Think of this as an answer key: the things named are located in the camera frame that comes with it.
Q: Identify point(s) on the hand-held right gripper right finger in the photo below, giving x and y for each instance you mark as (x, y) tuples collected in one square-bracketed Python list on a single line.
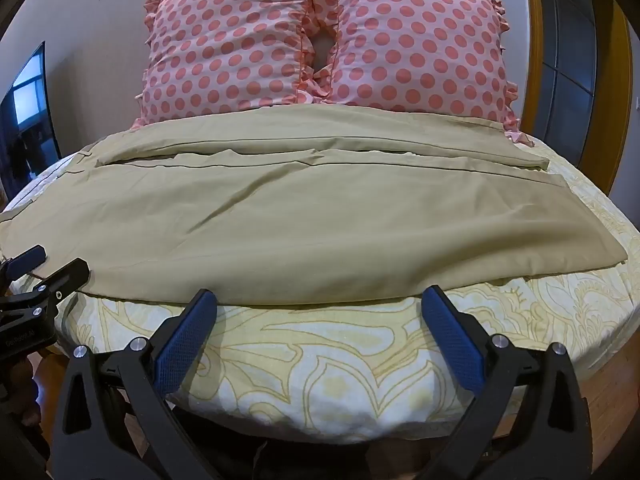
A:
[(452, 332)]

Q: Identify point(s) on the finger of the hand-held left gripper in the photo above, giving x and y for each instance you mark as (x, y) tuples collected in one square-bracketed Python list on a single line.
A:
[(62, 280), (30, 259)]

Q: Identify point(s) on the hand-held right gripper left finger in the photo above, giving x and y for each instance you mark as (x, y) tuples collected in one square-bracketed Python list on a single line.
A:
[(182, 342)]

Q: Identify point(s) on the olive green bed sheet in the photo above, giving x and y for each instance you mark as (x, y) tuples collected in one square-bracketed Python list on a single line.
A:
[(310, 220)]

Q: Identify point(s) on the person's left hand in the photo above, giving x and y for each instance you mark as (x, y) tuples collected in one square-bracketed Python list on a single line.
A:
[(20, 390)]

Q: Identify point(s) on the yellow floral bed sheet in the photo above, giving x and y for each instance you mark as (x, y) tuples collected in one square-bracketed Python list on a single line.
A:
[(360, 360)]

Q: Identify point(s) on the black television screen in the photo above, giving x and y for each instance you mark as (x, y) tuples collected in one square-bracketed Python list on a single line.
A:
[(27, 115)]

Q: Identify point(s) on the wooden framed glass door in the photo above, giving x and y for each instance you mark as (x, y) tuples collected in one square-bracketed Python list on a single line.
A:
[(570, 75)]

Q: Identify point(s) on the pink polka dot pillow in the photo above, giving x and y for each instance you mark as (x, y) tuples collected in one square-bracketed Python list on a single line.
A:
[(420, 40), (225, 40)]

